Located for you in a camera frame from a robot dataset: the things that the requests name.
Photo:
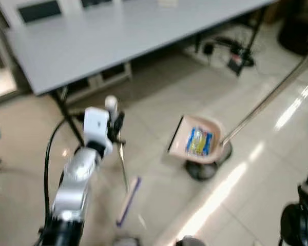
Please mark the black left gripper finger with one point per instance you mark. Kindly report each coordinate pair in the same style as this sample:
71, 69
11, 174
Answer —
120, 121

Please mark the broom with purple brush head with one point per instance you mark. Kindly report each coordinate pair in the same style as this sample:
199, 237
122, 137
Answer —
129, 202

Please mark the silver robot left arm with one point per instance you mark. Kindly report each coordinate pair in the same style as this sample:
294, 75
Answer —
74, 179

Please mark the white glass door cabinet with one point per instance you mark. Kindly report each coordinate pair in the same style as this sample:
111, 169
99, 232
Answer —
92, 82

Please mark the blue yellow snack packet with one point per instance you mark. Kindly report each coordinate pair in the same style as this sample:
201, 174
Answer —
199, 142

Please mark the grey table with black legs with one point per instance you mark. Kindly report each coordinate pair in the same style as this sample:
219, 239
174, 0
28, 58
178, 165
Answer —
118, 36

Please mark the dark grey round base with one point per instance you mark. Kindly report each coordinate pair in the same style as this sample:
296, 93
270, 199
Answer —
200, 171

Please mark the black power adapter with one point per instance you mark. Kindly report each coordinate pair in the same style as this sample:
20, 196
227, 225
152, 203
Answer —
208, 49

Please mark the white cabinet with dark panels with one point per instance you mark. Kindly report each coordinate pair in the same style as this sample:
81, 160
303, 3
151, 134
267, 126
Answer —
69, 5

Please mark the grey power strip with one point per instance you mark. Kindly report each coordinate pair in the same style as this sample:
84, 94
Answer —
236, 63

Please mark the grey robot right foot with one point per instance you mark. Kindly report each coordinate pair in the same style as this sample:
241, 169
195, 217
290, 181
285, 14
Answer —
190, 241

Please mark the dark round bag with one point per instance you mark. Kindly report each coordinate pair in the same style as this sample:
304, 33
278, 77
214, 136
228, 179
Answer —
295, 31

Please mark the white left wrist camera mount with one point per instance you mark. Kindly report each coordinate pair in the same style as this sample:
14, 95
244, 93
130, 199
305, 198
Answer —
96, 123

